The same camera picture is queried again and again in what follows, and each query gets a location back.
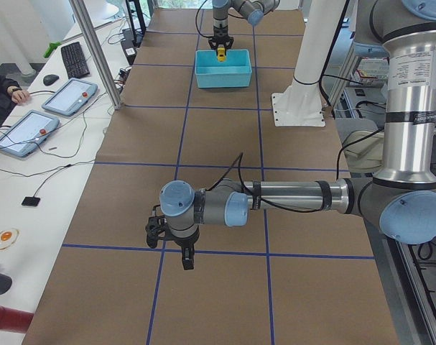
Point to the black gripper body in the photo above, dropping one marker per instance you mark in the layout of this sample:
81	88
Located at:
220	32
184	243

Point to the teal plastic bin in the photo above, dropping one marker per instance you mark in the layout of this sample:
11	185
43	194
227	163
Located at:
234	72

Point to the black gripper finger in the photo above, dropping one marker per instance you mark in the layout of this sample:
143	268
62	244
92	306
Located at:
213	42
190	258
185	259
228	43

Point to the teach pendant tablet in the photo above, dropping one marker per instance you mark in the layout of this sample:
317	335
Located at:
70	97
28	133

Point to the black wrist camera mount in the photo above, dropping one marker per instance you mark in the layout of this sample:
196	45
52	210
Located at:
155	229

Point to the black keyboard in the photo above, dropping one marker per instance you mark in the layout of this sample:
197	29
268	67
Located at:
74	60

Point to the person hand on desk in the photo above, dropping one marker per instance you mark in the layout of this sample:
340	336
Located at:
20	96

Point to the aluminium frame post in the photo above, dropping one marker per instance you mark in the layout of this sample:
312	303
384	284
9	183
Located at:
84	21

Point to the upper teach pendant tablet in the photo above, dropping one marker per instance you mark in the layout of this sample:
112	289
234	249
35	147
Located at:
70	97

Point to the lower teach pendant tablet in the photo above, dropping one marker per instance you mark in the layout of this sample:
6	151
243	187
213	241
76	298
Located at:
28	133

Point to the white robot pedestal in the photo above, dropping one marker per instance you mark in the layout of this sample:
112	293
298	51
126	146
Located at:
301	104

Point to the black computer mouse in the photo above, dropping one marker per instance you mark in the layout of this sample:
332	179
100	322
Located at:
49	79

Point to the yellow beetle toy car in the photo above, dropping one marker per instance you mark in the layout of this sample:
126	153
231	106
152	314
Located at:
221	54

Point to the small black square pad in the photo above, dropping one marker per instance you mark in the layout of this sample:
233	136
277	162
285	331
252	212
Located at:
31	201

